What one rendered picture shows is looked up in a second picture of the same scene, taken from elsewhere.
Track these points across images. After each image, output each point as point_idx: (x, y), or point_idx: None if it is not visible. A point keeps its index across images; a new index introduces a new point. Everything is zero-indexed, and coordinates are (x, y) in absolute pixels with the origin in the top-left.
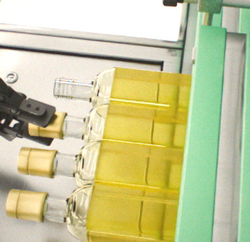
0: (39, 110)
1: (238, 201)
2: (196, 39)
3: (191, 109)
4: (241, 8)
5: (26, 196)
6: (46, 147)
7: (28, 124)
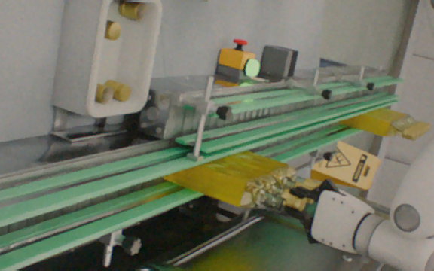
0: (301, 187)
1: (241, 100)
2: (189, 163)
3: (242, 108)
4: (146, 159)
5: (314, 181)
6: (282, 267)
7: (303, 214)
